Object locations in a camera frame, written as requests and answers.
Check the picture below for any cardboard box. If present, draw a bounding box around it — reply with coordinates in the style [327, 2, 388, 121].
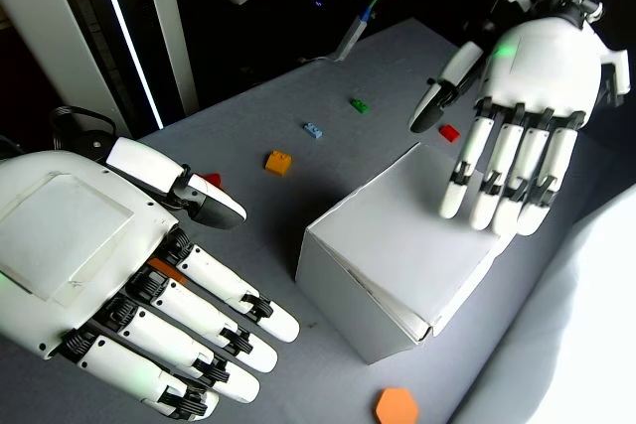
[295, 142, 503, 365]

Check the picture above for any orange hexagon block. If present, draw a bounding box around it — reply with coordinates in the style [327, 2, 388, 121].
[147, 257, 186, 285]
[375, 387, 420, 424]

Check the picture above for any white light strip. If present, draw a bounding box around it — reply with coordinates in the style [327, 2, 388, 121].
[92, 0, 165, 130]

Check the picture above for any orange toy brick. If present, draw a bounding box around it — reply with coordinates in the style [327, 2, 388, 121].
[264, 149, 293, 178]

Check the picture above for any grey table cloth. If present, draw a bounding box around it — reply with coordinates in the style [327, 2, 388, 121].
[0, 16, 615, 424]

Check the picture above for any white backdrop sheet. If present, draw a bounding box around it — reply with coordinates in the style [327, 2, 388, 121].
[446, 180, 636, 424]

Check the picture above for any wide white frame post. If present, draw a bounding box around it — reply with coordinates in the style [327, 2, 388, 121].
[0, 0, 135, 147]

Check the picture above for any narrow white frame post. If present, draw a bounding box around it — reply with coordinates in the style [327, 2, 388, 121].
[139, 0, 200, 116]

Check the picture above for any grey cable adapter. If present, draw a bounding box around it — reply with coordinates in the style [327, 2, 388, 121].
[335, 6, 372, 62]

